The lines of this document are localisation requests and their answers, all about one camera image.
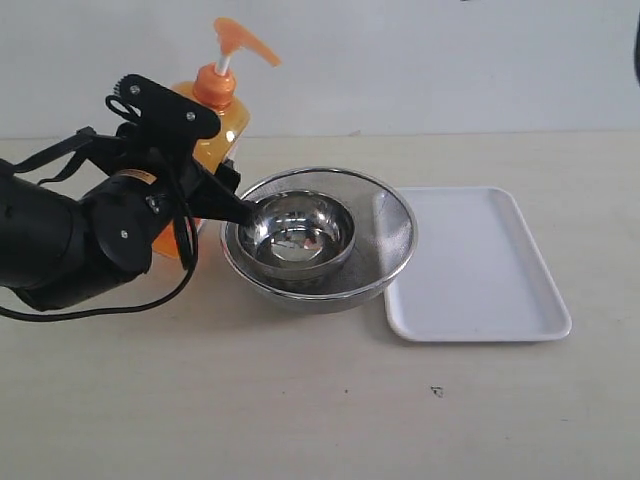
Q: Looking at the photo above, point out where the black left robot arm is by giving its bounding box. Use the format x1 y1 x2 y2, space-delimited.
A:
1 122 255 320

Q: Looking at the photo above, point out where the small stainless steel bowl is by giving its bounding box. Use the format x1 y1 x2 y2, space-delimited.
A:
235 190 356 282

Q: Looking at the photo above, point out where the orange soap pump bottle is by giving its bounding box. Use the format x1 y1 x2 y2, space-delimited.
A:
149 17 283 261

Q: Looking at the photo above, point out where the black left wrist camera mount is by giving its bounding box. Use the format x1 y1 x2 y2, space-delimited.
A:
105 74 221 158

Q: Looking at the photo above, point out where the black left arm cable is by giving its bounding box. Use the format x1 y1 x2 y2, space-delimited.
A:
0 144 201 321

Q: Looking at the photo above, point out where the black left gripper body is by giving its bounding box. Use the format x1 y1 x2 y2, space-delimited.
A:
89 134 206 235

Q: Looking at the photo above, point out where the white rectangular plastic tray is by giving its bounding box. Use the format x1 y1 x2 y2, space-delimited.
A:
384 187 572 343

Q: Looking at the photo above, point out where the large steel mesh basin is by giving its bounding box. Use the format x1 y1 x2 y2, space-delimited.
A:
220 167 418 315

